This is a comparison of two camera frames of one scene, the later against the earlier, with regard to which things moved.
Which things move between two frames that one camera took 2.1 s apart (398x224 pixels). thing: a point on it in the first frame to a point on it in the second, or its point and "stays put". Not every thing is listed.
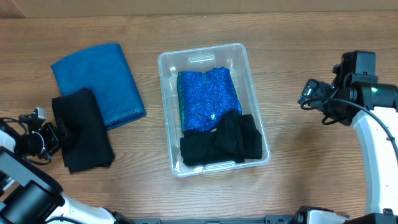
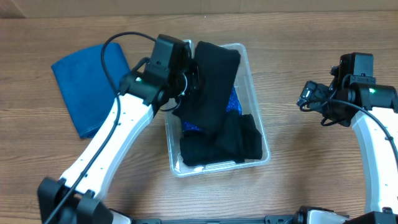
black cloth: x=198 y=149 stays put
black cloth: x=237 y=136 stays put
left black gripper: x=53 y=135 to x=189 y=79
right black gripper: x=324 y=89 stays put
